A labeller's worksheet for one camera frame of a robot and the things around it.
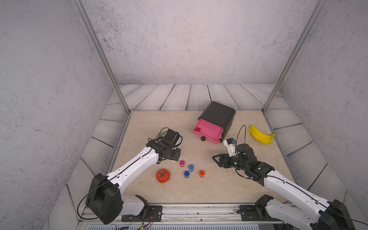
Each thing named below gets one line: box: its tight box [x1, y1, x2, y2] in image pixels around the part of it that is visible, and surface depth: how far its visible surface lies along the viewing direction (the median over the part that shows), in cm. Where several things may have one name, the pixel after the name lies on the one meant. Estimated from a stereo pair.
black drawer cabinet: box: [192, 101, 236, 144], surface depth 97 cm
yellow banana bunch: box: [249, 124, 277, 145], surface depth 101 cm
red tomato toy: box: [155, 168, 171, 184], surface depth 82 cm
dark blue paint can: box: [184, 170, 190, 179], surface depth 86 cm
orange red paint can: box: [198, 170, 206, 178], surface depth 86 cm
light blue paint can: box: [188, 164, 195, 172], surface depth 89 cm
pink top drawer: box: [192, 118, 224, 145], surface depth 92 cm
